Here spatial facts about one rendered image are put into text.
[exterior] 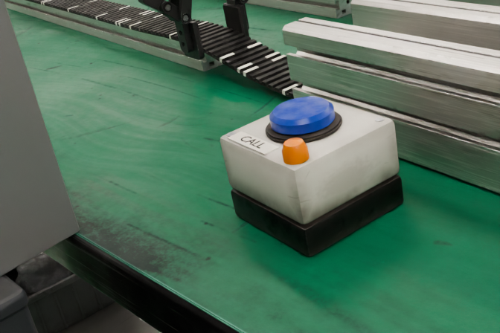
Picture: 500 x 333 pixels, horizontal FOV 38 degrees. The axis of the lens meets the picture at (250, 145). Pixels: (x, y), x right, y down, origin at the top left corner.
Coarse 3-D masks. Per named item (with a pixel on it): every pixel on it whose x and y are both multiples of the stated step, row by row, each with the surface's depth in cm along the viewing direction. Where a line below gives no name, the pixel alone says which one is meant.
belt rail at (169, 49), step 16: (16, 0) 124; (48, 16) 114; (64, 16) 110; (80, 16) 102; (96, 32) 100; (112, 32) 96; (128, 32) 90; (144, 48) 88; (160, 48) 85; (176, 48) 81; (192, 64) 80; (208, 64) 78
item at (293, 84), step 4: (292, 80) 67; (284, 84) 67; (288, 84) 67; (292, 84) 67; (296, 84) 66; (300, 84) 66; (276, 88) 66; (280, 88) 66; (284, 88) 66; (288, 88) 66; (280, 92) 66; (284, 92) 66; (288, 92) 66; (288, 96) 65
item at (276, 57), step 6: (270, 54) 73; (276, 54) 73; (258, 60) 72; (264, 60) 72; (270, 60) 72; (276, 60) 72; (282, 60) 72; (240, 66) 71; (246, 66) 71; (252, 66) 71; (258, 66) 71; (264, 66) 71; (240, 72) 71; (246, 72) 70; (252, 72) 70
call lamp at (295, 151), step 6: (294, 138) 41; (300, 138) 41; (288, 144) 41; (294, 144) 41; (300, 144) 41; (306, 144) 41; (282, 150) 41; (288, 150) 41; (294, 150) 41; (300, 150) 41; (306, 150) 41; (288, 156) 41; (294, 156) 41; (300, 156) 41; (306, 156) 41; (288, 162) 41; (294, 162) 41; (300, 162) 41
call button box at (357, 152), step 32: (256, 128) 47; (352, 128) 44; (384, 128) 44; (224, 160) 47; (256, 160) 43; (320, 160) 41; (352, 160) 43; (384, 160) 44; (256, 192) 45; (288, 192) 42; (320, 192) 42; (352, 192) 43; (384, 192) 45; (256, 224) 47; (288, 224) 43; (320, 224) 43; (352, 224) 44
